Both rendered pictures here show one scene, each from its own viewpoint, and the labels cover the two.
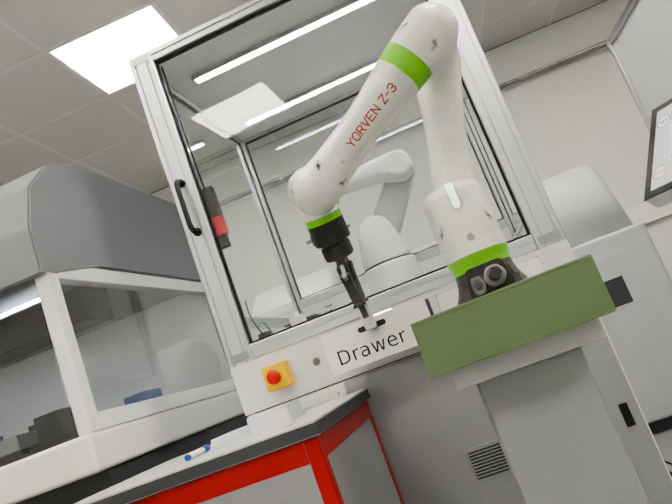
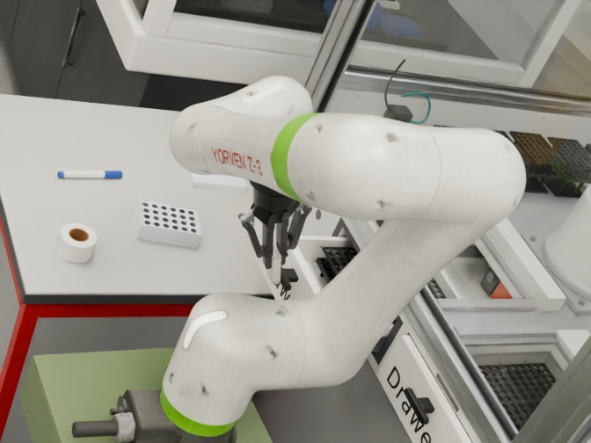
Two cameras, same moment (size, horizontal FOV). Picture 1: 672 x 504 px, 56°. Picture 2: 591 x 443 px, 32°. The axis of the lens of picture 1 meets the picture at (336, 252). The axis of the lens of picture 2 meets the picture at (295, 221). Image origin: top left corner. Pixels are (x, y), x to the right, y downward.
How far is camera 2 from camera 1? 1.68 m
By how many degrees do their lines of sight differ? 60
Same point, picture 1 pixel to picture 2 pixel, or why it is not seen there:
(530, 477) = not seen: outside the picture
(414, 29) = (305, 151)
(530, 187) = (561, 420)
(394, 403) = not seen: hidden behind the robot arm
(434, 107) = (387, 225)
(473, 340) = (38, 430)
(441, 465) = (293, 420)
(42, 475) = (113, 19)
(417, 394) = not seen: hidden behind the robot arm
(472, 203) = (194, 363)
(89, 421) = (149, 24)
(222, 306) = (324, 54)
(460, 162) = (346, 308)
